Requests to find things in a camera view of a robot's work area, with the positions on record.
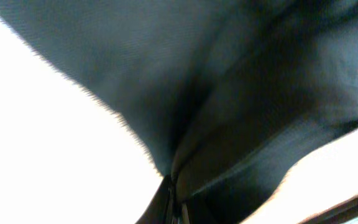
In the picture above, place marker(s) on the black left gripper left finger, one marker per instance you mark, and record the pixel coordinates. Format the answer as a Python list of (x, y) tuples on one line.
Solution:
[(160, 208)]

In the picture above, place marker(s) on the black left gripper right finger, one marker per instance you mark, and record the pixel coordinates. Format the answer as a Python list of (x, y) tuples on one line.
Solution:
[(185, 218)]

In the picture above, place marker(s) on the black t-shirt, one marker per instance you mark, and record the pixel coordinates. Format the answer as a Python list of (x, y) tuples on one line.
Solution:
[(226, 95)]

